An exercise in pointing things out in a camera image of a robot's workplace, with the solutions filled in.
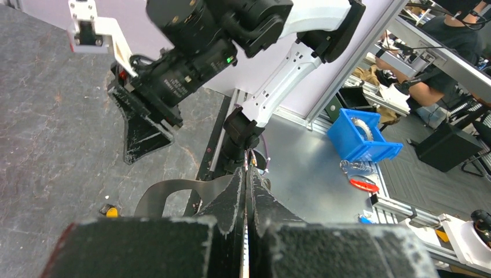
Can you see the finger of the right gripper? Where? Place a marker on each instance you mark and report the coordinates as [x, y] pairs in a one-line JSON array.
[[144, 131]]

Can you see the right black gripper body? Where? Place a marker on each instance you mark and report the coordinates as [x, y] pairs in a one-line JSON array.
[[132, 96]]

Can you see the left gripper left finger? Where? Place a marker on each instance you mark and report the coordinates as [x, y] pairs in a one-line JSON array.
[[147, 244]]

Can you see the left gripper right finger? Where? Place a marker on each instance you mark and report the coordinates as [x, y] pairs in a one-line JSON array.
[[284, 245]]

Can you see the key with yellow tag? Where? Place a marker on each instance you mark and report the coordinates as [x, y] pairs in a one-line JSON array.
[[109, 211]]

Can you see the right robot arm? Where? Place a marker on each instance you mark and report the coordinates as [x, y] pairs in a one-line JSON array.
[[206, 38]]

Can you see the blue plastic bin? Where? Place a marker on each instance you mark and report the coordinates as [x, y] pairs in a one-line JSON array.
[[356, 137]]

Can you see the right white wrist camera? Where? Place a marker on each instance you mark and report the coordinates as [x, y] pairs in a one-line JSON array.
[[90, 33]]

